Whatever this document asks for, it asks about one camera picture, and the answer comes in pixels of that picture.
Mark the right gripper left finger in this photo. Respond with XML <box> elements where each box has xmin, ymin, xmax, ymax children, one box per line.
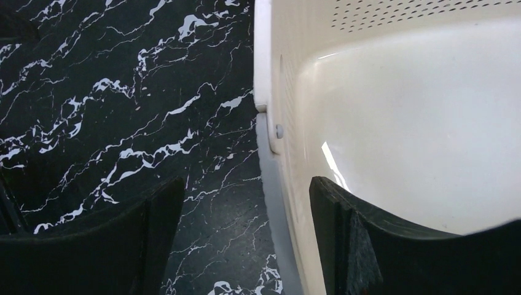
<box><xmin>1</xmin><ymin>178</ymin><xmax>184</xmax><ymax>294</ymax></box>

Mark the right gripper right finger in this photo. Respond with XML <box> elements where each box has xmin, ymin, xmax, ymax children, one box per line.
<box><xmin>309</xmin><ymin>176</ymin><xmax>520</xmax><ymax>294</ymax></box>

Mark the cream perforated basket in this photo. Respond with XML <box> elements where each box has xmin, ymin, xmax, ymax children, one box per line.
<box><xmin>254</xmin><ymin>1</ymin><xmax>520</xmax><ymax>294</ymax></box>

